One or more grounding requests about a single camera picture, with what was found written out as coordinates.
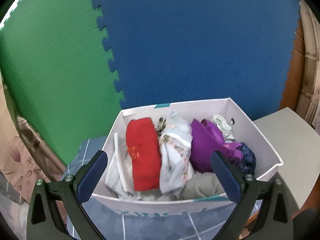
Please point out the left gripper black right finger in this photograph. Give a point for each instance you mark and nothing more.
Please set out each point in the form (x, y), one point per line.
(273, 221)

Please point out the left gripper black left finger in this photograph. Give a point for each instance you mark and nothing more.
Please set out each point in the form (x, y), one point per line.
(44, 218)

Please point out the navy speckled underwear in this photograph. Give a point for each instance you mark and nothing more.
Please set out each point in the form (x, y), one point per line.
(248, 163)

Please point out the pale grey underwear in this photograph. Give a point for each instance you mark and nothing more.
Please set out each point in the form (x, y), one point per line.
(119, 178)

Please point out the pale blue white underwear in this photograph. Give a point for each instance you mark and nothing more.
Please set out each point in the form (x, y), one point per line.
(224, 127)

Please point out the purple underwear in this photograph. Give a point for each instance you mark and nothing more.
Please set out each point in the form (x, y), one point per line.
(207, 138)

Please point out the red underwear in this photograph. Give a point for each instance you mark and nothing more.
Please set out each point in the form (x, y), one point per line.
(143, 147)

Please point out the light blue patterned underwear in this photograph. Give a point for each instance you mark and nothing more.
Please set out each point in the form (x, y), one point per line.
(175, 148)

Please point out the white ribbed underwear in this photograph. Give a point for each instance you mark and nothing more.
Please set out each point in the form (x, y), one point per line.
(202, 185)

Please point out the beige underwear in box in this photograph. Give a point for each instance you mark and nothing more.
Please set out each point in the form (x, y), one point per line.
(161, 125)

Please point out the grey checked blanket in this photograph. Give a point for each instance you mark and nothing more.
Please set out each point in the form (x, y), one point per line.
(8, 190)

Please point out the floral pink pillow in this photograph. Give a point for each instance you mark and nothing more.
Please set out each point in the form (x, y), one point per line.
(25, 155)

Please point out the blue checked cloth cover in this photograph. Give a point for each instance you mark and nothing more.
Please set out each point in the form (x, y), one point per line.
(202, 225)

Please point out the bamboo mat roll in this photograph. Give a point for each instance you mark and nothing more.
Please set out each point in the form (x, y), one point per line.
(309, 95)

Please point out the white XINCCI shoe box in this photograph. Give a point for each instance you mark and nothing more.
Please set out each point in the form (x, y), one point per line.
(268, 160)

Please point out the green foam wall mat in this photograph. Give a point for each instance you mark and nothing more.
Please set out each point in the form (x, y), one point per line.
(56, 70)

